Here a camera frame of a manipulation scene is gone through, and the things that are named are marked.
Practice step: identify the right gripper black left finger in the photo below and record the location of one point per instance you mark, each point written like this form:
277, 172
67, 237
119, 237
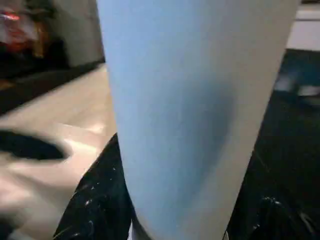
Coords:
95, 200

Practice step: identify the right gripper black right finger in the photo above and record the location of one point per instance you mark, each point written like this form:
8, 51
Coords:
280, 220

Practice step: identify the white plastic table leg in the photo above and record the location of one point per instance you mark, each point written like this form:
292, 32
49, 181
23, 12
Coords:
190, 100

